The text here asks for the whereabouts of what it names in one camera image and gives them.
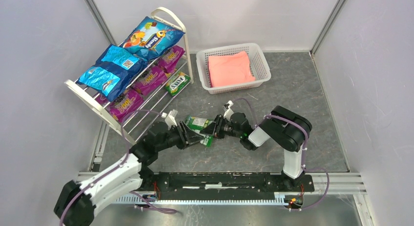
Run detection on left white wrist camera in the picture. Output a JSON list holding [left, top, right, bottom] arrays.
[[161, 109, 178, 128]]

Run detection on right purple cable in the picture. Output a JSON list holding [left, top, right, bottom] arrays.
[[232, 98, 330, 212]]

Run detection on blue candy bag with fruits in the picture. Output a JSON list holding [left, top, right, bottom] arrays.
[[121, 17, 185, 61]]

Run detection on pink folded cloth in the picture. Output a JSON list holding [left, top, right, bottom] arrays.
[[208, 51, 256, 87]]

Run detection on white plastic basket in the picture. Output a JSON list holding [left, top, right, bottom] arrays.
[[196, 43, 271, 94]]

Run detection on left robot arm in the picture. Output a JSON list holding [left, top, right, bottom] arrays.
[[54, 122, 204, 226]]

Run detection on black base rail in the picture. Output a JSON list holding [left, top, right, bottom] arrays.
[[136, 172, 315, 201]]

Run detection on blue candy bag back side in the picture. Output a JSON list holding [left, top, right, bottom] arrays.
[[78, 45, 148, 102]]

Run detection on green candy bag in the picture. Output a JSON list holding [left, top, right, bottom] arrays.
[[185, 116, 213, 147], [165, 71, 191, 96]]

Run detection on cream metal shelf rack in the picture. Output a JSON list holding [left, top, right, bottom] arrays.
[[65, 7, 193, 144]]

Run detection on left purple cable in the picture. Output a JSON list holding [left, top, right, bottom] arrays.
[[59, 109, 178, 226]]

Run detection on purple cable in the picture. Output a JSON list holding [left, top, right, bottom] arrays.
[[232, 98, 330, 212], [59, 109, 178, 226]]

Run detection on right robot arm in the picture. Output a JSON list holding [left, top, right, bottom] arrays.
[[201, 105, 312, 181]]

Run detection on purple candy bag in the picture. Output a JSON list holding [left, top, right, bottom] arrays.
[[157, 45, 185, 73], [132, 65, 167, 96], [105, 89, 144, 123]]

